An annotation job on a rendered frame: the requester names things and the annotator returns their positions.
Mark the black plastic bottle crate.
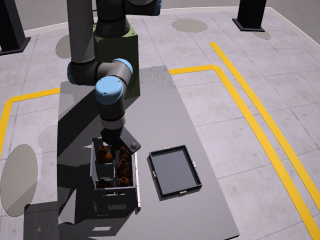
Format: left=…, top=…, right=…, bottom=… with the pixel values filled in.
left=89, top=141, right=138, bottom=208

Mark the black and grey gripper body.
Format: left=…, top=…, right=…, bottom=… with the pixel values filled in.
left=100, top=126, right=123, bottom=150

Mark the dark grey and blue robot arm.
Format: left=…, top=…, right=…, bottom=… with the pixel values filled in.
left=66, top=0, right=161, bottom=155

